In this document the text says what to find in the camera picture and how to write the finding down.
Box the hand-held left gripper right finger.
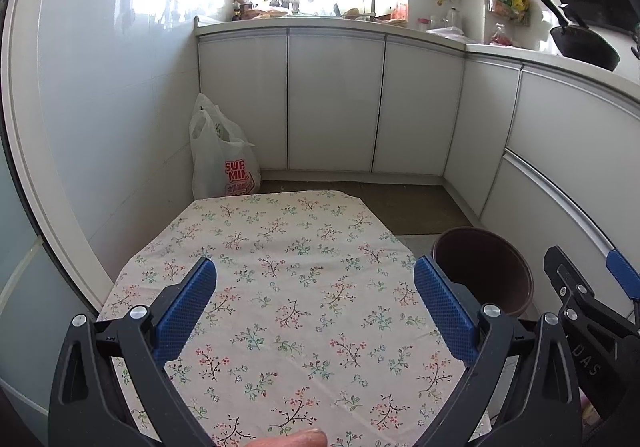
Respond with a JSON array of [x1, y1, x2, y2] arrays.
[[414, 254, 583, 447]]

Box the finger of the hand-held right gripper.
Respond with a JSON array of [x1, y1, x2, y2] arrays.
[[543, 246, 598, 310], [606, 249, 640, 301]]

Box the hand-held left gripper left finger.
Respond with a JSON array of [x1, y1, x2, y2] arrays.
[[48, 257, 218, 447]]

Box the brown plastic waste bin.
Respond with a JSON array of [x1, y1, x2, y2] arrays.
[[431, 226, 535, 319]]

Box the person's left hand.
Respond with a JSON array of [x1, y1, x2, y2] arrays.
[[248, 429, 328, 447]]

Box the floral tablecloth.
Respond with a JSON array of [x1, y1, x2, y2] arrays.
[[95, 190, 493, 447]]

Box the white plastic shopping bag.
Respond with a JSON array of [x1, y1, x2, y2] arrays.
[[188, 93, 262, 200]]

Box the frosted glass sliding door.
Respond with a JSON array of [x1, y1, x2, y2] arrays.
[[0, 0, 113, 428]]

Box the black frying pan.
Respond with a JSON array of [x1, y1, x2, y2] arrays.
[[535, 0, 621, 72]]

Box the white kitchen cabinet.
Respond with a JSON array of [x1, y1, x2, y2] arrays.
[[197, 24, 640, 310]]

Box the red bag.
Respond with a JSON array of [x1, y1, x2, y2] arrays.
[[490, 24, 516, 48]]

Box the clear plastic bag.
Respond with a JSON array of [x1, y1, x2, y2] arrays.
[[425, 26, 469, 40]]

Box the colourful snack packages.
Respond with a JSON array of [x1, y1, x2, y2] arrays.
[[487, 0, 531, 26]]

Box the glass jars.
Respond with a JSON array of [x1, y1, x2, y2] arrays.
[[417, 7, 459, 32]]

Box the white kitchen countertop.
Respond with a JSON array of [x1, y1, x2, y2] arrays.
[[195, 14, 640, 102]]

